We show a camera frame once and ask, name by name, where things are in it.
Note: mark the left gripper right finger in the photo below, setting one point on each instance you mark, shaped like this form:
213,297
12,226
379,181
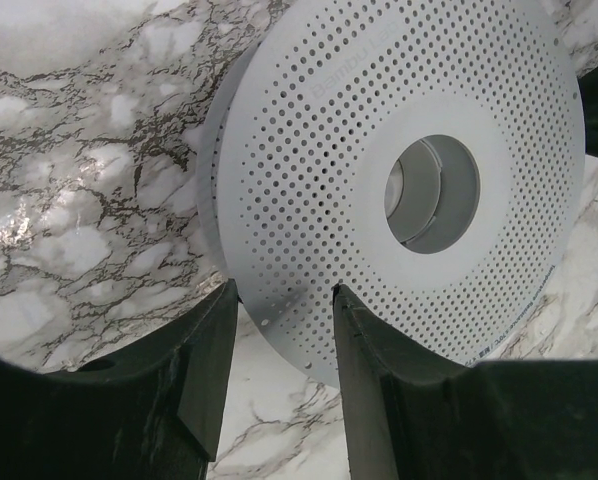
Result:
410,413

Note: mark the white perforated cable spool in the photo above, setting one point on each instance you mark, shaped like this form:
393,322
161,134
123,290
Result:
427,154

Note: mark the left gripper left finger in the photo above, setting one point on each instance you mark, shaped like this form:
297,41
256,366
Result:
150,410

